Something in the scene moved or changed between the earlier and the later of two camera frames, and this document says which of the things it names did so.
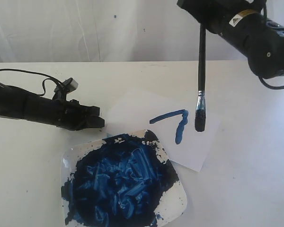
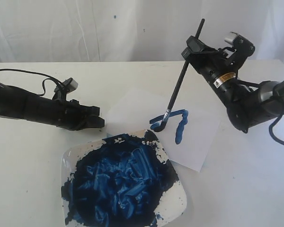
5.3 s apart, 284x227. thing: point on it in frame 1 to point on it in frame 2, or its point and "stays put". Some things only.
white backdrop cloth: [39, 31] stays put
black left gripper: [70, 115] stays put
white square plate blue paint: [126, 179] stays put
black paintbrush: [200, 116] to [167, 112]
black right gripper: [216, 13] to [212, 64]
